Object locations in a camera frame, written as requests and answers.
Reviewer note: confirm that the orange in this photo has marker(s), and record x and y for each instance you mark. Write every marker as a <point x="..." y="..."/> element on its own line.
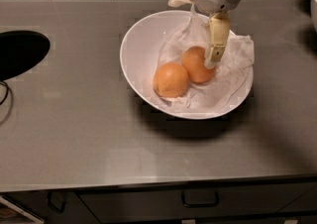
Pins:
<point x="170" y="80"/>
<point x="193" y="61"/>

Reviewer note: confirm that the white ceramic bowl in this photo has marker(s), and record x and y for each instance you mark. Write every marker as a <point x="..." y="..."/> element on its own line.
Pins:
<point x="139" y="55"/>

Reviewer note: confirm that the white paper napkin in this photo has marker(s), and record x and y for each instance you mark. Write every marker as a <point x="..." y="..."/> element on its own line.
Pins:
<point x="230" y="72"/>

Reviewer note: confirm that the black round object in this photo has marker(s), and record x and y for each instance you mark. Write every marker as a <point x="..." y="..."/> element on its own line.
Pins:
<point x="21" y="51"/>

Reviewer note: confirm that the dark drawer front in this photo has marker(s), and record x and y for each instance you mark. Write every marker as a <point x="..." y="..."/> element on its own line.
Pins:
<point x="234" y="201"/>

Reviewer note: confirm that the black drawer handle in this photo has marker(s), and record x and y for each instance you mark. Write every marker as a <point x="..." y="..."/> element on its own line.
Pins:
<point x="199" y="198"/>

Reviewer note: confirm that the black left cabinet handle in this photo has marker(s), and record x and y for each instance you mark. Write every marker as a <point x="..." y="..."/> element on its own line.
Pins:
<point x="56" y="201"/>

